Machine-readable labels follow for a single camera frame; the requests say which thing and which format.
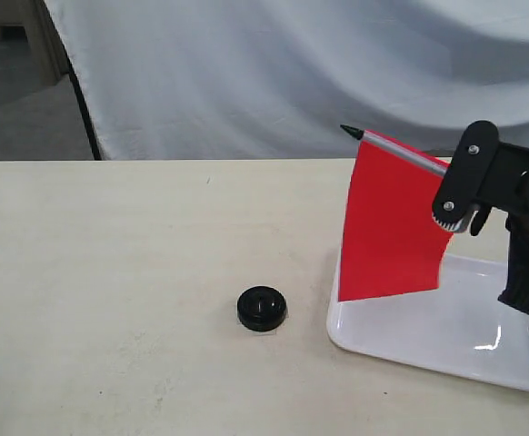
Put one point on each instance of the white backdrop cloth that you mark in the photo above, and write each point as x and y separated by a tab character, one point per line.
280	79

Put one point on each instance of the red flag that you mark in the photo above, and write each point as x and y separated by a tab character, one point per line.
391	244

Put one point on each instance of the white plastic tray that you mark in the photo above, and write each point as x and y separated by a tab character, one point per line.
460	329

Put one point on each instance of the black backdrop stand pole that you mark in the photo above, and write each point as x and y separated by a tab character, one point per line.
83	109

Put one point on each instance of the black round flag base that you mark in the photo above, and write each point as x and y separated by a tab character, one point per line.
261	308

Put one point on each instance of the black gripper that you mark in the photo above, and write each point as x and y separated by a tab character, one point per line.
482	173

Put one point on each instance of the beige wooden furniture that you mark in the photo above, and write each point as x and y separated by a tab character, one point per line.
29	23

